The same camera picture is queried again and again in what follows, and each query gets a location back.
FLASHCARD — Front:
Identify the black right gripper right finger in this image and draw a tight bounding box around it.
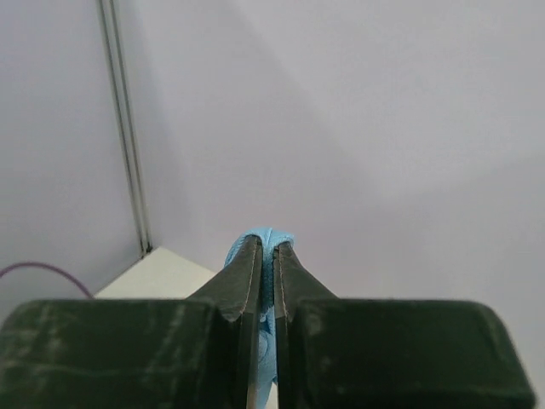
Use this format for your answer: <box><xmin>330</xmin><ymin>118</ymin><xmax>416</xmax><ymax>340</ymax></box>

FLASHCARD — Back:
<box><xmin>273</xmin><ymin>244</ymin><xmax>536</xmax><ymax>408</ymax></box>

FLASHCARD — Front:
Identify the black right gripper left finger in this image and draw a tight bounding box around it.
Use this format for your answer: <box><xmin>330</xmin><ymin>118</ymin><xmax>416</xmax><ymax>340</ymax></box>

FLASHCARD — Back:
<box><xmin>1</xmin><ymin>236</ymin><xmax>262</xmax><ymax>408</ymax></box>

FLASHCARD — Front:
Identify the light blue cloth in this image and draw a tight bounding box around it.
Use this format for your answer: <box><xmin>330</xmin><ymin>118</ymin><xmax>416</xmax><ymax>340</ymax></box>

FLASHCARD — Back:
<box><xmin>224</xmin><ymin>228</ymin><xmax>294</xmax><ymax>408</ymax></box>

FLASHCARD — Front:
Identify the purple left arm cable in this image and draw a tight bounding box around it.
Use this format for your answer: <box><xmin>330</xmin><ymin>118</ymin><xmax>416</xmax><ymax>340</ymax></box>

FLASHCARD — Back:
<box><xmin>0</xmin><ymin>261</ymin><xmax>95</xmax><ymax>300</ymax></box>

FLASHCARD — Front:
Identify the left aluminium corner post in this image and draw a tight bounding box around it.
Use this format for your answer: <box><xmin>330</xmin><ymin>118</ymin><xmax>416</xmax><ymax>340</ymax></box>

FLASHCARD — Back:
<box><xmin>97</xmin><ymin>0</ymin><xmax>153</xmax><ymax>257</ymax></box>

